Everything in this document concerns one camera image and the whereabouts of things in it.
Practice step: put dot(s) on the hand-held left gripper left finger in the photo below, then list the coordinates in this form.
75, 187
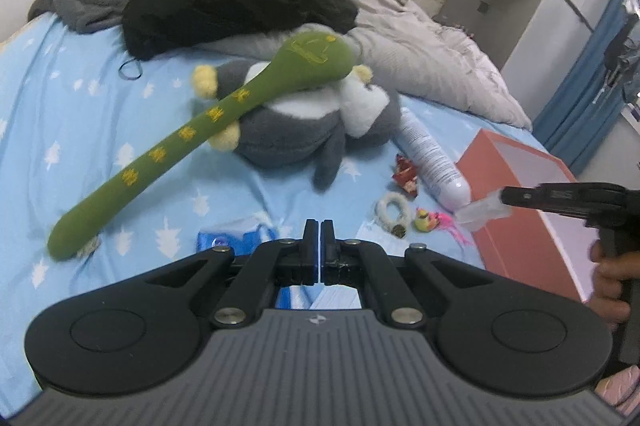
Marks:
311, 251

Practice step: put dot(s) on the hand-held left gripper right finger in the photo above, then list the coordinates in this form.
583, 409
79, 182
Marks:
327, 251

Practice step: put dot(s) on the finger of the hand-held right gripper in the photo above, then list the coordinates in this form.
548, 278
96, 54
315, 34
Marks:
520, 197

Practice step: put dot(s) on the clear plastic packet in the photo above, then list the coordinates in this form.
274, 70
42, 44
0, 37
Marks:
480, 210

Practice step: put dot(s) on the orange cardboard box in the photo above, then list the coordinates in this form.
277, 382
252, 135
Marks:
525, 246

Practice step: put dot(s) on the white fluffy scrunchie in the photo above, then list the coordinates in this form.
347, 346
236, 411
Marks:
385, 211

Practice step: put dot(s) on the yellow duck pink toy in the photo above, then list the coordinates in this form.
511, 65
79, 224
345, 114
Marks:
425, 222

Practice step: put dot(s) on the grey penguin plush toy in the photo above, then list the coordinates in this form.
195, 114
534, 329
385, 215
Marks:
295, 136

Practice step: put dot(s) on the green plush stick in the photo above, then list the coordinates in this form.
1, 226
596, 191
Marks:
210, 121

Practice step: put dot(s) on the person's right hand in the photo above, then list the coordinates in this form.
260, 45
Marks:
610, 291

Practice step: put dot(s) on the blue curtain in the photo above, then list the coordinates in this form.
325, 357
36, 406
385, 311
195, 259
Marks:
575, 106

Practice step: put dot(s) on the white spray bottle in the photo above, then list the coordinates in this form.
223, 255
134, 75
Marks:
430, 156

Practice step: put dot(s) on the dark red snack packet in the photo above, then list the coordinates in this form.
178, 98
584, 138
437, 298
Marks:
406, 173

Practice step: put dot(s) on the grey quilt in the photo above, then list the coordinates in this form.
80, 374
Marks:
440, 56

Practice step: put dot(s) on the light blue patterned bedsheet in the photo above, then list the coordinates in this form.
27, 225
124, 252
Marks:
60, 146

